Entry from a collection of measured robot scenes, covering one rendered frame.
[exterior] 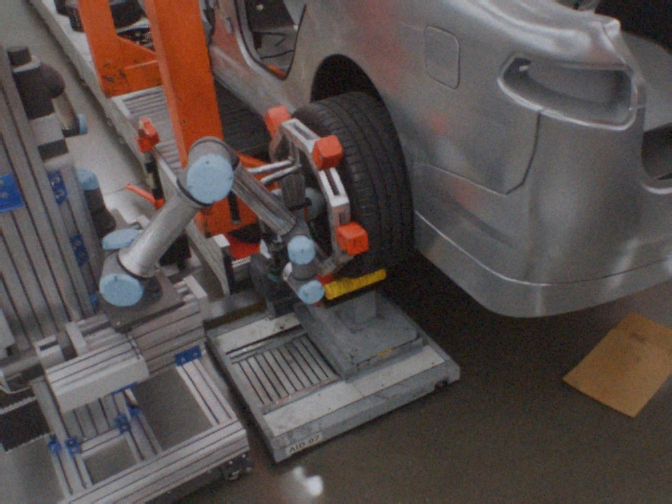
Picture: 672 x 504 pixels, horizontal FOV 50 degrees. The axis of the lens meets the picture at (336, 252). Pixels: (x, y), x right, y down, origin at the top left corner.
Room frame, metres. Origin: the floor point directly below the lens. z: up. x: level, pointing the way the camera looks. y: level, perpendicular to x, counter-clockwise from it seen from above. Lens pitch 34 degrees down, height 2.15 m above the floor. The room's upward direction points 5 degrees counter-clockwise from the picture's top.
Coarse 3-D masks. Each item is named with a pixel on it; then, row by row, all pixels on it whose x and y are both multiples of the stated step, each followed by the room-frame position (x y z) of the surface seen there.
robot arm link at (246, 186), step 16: (224, 144) 1.81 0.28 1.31; (240, 160) 1.85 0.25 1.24; (240, 176) 1.83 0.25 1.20; (240, 192) 1.83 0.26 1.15; (256, 192) 1.84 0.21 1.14; (256, 208) 1.83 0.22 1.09; (272, 208) 1.84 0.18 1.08; (272, 224) 1.84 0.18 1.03; (288, 224) 1.85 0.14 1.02; (304, 224) 1.90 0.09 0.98; (288, 240) 1.83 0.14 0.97
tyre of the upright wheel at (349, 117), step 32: (352, 96) 2.40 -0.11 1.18; (320, 128) 2.26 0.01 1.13; (352, 128) 2.20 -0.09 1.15; (384, 128) 2.22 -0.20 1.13; (352, 160) 2.09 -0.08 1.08; (384, 160) 2.12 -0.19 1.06; (352, 192) 2.07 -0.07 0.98; (384, 192) 2.06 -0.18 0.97; (384, 224) 2.03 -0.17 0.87; (384, 256) 2.06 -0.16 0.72
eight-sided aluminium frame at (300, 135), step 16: (288, 128) 2.31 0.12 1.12; (304, 128) 2.30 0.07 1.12; (272, 144) 2.47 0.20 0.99; (288, 144) 2.44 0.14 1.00; (304, 144) 2.18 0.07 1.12; (272, 160) 2.49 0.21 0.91; (320, 176) 2.09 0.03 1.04; (336, 176) 2.10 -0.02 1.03; (336, 192) 2.09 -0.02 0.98; (336, 208) 2.02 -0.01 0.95; (336, 224) 2.02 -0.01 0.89; (336, 240) 2.02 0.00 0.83; (320, 256) 2.26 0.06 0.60; (336, 256) 2.02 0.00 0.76; (352, 256) 2.04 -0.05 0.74; (320, 272) 2.16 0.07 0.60
